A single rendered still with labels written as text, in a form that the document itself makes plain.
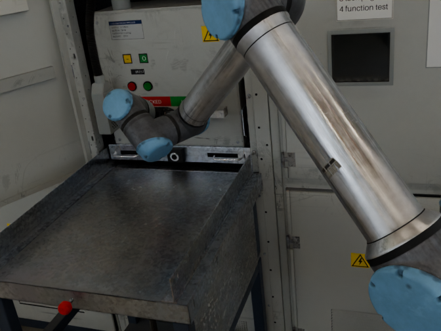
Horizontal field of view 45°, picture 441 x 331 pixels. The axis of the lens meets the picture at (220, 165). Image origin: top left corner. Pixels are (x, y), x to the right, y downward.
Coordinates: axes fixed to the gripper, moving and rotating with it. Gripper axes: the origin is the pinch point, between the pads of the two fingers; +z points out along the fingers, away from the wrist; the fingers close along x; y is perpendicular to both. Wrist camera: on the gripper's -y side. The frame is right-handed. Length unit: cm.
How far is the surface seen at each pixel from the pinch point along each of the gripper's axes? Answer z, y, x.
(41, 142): -8.7, -41.7, -8.1
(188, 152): 9.2, 5.6, -8.0
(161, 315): -48, 25, -52
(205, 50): -7.3, 15.8, 22.8
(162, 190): -4.0, 2.9, -22.2
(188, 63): -5.3, 9.5, 19.5
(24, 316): 47, -85, -82
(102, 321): 45, -43, -79
